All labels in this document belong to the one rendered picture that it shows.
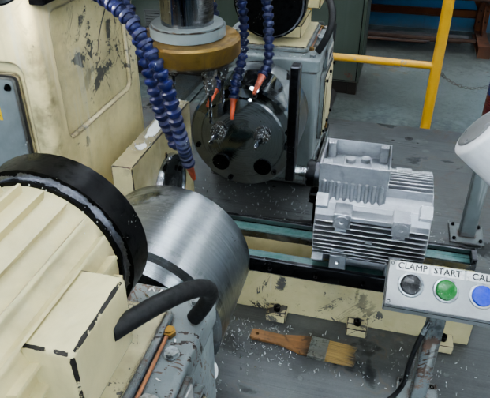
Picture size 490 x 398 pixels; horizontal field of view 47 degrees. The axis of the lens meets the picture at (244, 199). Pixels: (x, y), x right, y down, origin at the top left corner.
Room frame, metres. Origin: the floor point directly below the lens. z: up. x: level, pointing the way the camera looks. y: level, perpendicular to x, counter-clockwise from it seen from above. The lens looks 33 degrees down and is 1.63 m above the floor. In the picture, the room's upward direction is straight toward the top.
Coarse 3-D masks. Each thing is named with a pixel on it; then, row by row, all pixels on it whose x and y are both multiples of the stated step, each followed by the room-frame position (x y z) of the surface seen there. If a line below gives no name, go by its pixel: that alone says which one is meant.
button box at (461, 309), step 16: (400, 272) 0.65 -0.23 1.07; (416, 272) 0.65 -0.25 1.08; (432, 272) 0.65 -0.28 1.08; (448, 272) 0.64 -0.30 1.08; (464, 272) 0.64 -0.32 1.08; (384, 288) 0.66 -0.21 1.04; (400, 288) 0.63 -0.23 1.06; (432, 288) 0.63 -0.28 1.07; (464, 288) 0.62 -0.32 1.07; (384, 304) 0.62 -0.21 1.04; (400, 304) 0.62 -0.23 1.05; (416, 304) 0.61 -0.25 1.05; (432, 304) 0.61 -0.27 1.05; (448, 304) 0.61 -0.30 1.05; (464, 304) 0.61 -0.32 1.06; (448, 320) 0.62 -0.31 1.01; (464, 320) 0.60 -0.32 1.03; (480, 320) 0.59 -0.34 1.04
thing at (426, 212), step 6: (318, 192) 0.85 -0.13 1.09; (318, 198) 0.84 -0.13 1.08; (324, 198) 0.84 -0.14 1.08; (318, 204) 0.84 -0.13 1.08; (324, 204) 0.83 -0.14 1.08; (420, 210) 0.81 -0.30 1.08; (426, 210) 0.80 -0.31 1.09; (432, 210) 0.80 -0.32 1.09; (420, 216) 0.80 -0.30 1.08; (426, 216) 0.79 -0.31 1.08; (432, 216) 0.79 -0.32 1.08; (312, 252) 0.84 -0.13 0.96; (312, 258) 0.84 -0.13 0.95; (318, 258) 0.83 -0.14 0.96
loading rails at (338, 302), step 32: (256, 224) 1.00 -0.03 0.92; (288, 224) 0.99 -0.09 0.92; (256, 256) 0.88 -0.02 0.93; (288, 256) 0.89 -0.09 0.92; (448, 256) 0.89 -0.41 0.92; (256, 288) 0.87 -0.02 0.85; (288, 288) 0.85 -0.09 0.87; (320, 288) 0.84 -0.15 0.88; (352, 288) 0.82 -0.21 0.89; (352, 320) 0.81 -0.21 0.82; (384, 320) 0.80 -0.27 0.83; (416, 320) 0.79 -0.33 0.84; (448, 352) 0.74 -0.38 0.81
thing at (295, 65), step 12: (288, 72) 1.07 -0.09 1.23; (300, 72) 1.05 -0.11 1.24; (300, 84) 1.06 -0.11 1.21; (300, 96) 1.07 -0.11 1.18; (288, 108) 1.05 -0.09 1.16; (288, 120) 1.05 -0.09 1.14; (288, 132) 1.05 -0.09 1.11; (288, 144) 1.05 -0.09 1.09; (288, 156) 1.05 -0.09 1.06; (288, 168) 1.05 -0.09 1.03; (288, 180) 1.05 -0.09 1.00
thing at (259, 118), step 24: (216, 96) 1.18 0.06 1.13; (240, 96) 1.17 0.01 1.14; (264, 96) 1.16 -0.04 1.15; (288, 96) 1.21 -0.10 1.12; (192, 120) 1.20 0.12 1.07; (216, 120) 1.18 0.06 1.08; (240, 120) 1.17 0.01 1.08; (264, 120) 1.15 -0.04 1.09; (216, 144) 1.18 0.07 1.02; (240, 144) 1.17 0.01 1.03; (264, 144) 1.15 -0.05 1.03; (216, 168) 1.18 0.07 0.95; (240, 168) 1.17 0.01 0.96; (264, 168) 1.15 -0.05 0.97
